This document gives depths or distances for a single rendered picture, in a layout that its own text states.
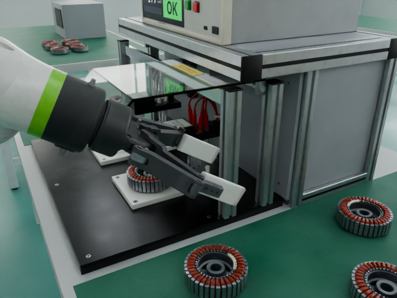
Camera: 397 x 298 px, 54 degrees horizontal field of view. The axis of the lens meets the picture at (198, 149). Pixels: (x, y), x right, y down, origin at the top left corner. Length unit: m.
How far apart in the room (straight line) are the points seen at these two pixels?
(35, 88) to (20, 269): 1.59
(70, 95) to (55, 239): 0.44
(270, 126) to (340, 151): 0.25
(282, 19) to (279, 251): 0.48
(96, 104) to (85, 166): 0.60
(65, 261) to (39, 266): 1.21
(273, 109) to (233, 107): 0.10
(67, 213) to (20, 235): 1.36
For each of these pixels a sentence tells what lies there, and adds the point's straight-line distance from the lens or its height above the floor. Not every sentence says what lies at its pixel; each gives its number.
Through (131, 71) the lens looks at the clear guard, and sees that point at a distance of 0.81.
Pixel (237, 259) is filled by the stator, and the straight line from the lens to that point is 0.72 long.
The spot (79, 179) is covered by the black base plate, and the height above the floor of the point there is 0.77.
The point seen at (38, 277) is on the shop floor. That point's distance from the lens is 1.96.
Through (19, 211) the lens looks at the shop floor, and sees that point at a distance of 2.46.
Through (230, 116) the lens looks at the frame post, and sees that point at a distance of 0.73.
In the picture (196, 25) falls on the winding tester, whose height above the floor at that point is 1.14.
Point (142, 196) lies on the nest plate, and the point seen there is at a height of 0.78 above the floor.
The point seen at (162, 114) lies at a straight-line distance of 1.17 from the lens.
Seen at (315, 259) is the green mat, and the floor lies 0.75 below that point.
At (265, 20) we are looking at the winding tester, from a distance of 0.86.
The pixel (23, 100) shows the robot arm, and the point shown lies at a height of 1.12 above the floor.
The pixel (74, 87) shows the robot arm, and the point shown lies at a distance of 0.51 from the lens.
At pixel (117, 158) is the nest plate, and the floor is 0.78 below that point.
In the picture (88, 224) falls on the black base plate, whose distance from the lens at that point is 0.86.
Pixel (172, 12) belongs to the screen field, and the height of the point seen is 1.16.
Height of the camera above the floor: 1.25
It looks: 25 degrees down
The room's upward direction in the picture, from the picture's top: straight up
